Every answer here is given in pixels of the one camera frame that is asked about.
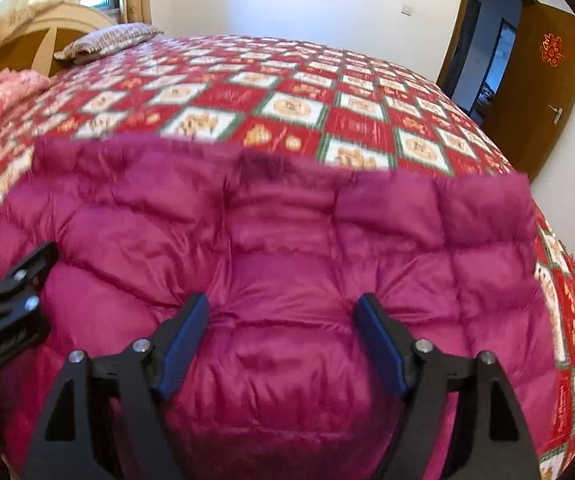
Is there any magenta puffer jacket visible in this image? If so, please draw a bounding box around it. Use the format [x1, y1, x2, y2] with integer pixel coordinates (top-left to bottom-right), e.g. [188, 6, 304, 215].
[0, 135, 557, 479]

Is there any cream wooden headboard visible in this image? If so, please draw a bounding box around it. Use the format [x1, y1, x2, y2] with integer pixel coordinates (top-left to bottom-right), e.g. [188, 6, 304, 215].
[0, 2, 116, 76]

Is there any checked grey pillow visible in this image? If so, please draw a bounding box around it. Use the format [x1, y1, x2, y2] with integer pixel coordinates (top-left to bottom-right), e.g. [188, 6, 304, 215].
[53, 23, 163, 65]

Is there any red patchwork bedspread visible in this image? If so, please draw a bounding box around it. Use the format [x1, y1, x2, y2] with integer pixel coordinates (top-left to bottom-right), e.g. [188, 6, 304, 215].
[0, 36, 575, 479]

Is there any brown wooden door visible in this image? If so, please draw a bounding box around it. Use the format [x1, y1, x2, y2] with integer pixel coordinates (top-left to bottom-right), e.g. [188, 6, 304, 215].
[481, 3, 575, 179]

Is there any red paper door decoration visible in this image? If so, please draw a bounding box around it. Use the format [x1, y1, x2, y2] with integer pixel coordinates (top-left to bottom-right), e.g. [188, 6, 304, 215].
[539, 32, 565, 67]

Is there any metal door handle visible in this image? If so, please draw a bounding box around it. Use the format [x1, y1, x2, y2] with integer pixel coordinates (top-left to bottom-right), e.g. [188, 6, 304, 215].
[549, 105, 563, 125]

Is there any white wall switch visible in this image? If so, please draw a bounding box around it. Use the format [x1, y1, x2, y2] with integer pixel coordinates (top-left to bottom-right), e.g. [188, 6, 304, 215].
[401, 4, 413, 16]

